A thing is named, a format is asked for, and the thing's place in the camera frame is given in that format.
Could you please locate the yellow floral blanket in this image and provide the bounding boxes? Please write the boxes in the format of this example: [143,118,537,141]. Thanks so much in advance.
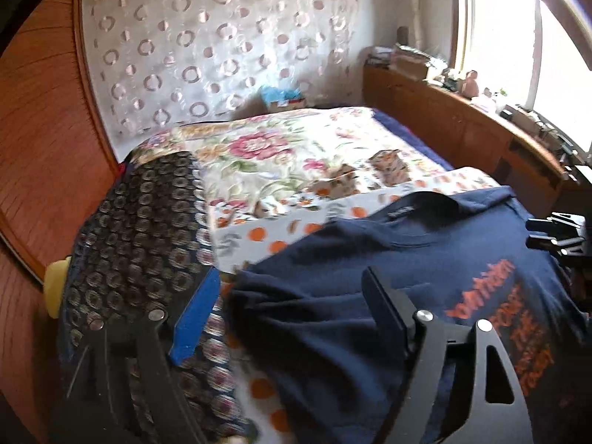
[44,259,71,321]

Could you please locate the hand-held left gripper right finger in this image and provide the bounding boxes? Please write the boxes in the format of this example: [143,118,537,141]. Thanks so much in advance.
[361,266,532,444]

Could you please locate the navy blue t-shirt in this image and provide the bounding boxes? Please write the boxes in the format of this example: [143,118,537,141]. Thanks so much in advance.
[222,187,592,444]

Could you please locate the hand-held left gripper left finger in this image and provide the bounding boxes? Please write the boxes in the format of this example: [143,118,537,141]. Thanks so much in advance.
[48,266,223,444]

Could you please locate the floral quilt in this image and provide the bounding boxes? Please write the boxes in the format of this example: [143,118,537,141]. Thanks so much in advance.
[125,106,454,223]

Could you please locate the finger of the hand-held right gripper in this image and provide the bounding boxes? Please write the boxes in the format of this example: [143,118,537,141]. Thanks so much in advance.
[526,213,586,234]
[526,235,586,253]

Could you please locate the orange fruit print blanket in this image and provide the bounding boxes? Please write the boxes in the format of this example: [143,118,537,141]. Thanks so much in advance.
[208,166,502,444]

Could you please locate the sheer circle-patterned curtain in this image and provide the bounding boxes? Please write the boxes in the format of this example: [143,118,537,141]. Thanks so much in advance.
[81,0,362,138]

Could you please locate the window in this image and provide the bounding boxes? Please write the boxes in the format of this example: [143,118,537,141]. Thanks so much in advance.
[455,0,592,151]

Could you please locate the floral window curtain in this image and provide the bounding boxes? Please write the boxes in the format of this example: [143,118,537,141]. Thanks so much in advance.
[406,0,428,43]

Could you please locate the stack of books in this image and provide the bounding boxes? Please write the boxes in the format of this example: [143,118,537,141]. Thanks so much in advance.
[365,44,450,82]

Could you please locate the wooden headboard cabinet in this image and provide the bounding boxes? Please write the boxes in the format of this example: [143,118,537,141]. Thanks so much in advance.
[363,62,584,223]

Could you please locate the blue plastic bag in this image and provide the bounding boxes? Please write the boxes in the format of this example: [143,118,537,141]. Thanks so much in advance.
[260,85,307,112]

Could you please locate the dark circle-patterned folded garment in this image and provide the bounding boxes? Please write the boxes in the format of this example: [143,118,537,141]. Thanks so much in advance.
[58,150,260,444]

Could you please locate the dark blue bedsheet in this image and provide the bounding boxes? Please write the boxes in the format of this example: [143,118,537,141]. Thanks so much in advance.
[374,108,455,173]

